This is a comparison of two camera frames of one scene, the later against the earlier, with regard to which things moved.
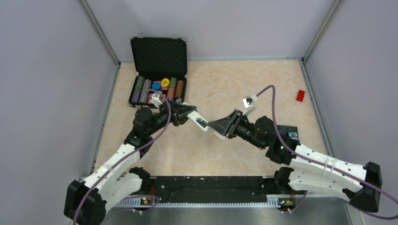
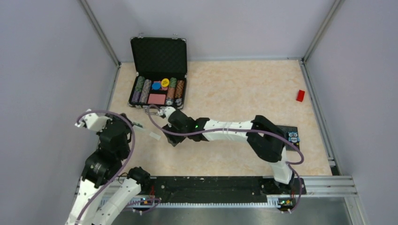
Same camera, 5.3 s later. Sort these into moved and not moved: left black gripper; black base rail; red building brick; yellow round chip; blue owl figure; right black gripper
Moved: right black gripper; left black gripper
Not moved: black base rail; red building brick; blue owl figure; yellow round chip
